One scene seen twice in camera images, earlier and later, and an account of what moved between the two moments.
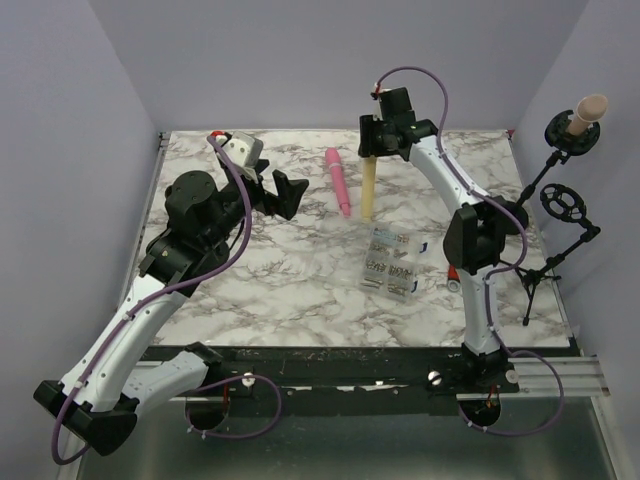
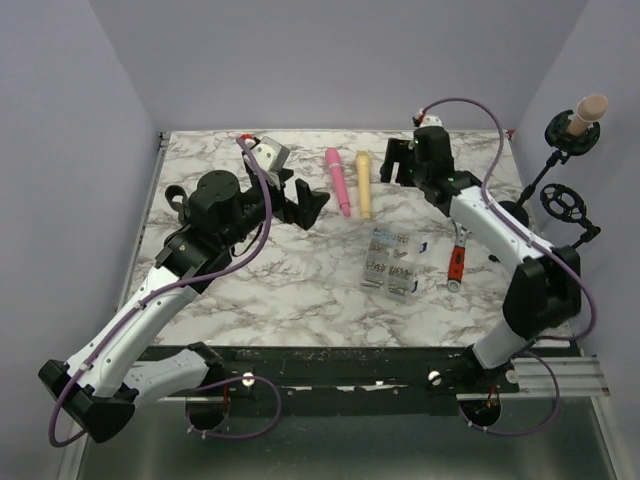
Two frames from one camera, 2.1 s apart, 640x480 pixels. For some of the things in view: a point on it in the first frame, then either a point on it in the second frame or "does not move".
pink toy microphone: x=335 y=169 does not move
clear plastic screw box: x=390 y=262 does not move
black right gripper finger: x=369 y=142 to x=402 y=152
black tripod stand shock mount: x=566 y=204 does not move
